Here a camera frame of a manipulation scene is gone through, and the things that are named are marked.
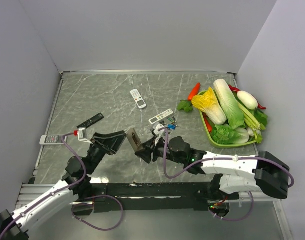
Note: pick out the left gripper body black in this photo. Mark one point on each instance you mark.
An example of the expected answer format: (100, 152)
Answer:
(96, 153)

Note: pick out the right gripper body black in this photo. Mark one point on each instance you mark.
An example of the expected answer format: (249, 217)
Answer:
(158, 150)

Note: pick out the white remote with blue button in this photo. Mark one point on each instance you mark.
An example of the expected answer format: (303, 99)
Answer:
(134, 140)

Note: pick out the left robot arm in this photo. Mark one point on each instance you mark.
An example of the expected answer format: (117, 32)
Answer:
(74, 186)

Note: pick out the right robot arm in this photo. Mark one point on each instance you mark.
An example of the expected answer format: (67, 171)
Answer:
(263, 172)

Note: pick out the black remote control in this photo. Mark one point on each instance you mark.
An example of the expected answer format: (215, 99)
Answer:
(91, 121)

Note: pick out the white remote middle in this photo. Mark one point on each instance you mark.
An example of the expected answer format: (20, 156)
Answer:
(161, 116)

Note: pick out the white remote far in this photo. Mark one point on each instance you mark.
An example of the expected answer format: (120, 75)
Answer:
(141, 104)

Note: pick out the white grey remote left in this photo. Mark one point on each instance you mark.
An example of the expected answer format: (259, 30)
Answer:
(51, 140)

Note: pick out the blue battery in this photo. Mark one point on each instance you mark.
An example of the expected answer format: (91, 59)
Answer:
(172, 126)

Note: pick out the black battery left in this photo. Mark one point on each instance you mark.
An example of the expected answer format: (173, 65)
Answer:
(162, 122)

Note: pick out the green leaf by carrot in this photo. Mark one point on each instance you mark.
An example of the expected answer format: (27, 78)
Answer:
(185, 105)

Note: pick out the red pepper in tray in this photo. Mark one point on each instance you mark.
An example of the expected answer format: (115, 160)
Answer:
(207, 122)

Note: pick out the green plastic tray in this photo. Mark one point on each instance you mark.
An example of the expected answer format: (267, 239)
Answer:
(251, 141)

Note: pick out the green lettuce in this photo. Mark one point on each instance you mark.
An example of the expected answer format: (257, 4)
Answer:
(225, 135)

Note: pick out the yellow napa cabbage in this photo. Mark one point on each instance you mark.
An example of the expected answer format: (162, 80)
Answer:
(209, 104)

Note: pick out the orange carrot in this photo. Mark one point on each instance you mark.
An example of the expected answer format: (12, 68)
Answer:
(194, 91)

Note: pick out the bok choy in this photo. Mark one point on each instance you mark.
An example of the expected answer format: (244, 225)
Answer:
(243, 135)

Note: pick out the green napa cabbage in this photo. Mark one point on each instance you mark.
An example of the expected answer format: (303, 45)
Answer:
(229, 104)

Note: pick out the celery stalks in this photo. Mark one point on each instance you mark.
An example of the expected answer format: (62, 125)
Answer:
(255, 119)

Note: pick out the white eggplant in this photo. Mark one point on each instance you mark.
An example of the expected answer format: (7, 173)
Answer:
(248, 100)

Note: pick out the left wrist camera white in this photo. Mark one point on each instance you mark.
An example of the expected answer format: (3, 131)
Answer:
(81, 133)

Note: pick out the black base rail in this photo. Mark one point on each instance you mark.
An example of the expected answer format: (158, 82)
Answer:
(154, 196)

